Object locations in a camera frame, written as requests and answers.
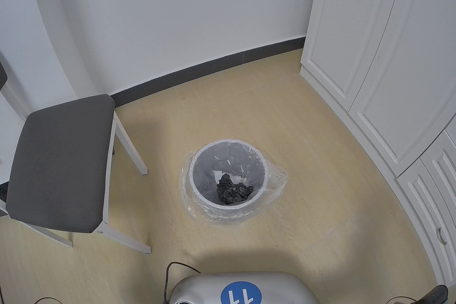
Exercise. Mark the white paper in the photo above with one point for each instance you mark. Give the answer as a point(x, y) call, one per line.
point(222, 175)

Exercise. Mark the black plastic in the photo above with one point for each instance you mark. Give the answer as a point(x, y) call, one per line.
point(231, 192)

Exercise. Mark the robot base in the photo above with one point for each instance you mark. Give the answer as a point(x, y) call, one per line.
point(199, 292)

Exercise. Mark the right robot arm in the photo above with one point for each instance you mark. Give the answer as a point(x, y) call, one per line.
point(434, 295)

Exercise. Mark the white trash bin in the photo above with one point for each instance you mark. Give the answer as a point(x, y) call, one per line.
point(194, 185)

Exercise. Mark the clear plastic bag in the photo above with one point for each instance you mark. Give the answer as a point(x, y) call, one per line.
point(276, 185)

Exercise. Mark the grey white chair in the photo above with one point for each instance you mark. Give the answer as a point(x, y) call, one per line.
point(57, 160)

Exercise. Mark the white wardrobe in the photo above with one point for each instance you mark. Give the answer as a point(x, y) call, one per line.
point(392, 46)

